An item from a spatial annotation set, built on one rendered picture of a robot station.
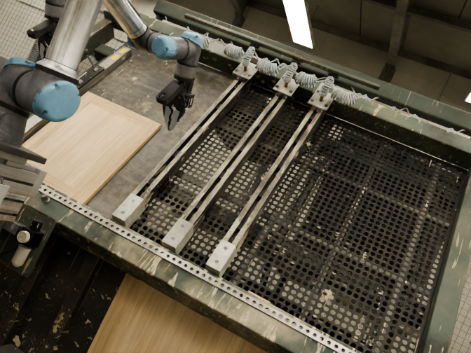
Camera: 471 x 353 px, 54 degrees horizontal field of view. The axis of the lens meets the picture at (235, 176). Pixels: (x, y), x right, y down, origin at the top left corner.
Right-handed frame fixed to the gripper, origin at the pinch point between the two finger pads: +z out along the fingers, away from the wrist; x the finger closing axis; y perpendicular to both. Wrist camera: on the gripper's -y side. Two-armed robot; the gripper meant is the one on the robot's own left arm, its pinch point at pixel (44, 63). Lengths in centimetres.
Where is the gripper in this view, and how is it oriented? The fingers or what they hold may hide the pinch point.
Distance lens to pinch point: 218.0
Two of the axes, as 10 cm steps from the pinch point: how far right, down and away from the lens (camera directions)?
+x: -8.6, -4.0, 3.2
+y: 4.4, -2.5, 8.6
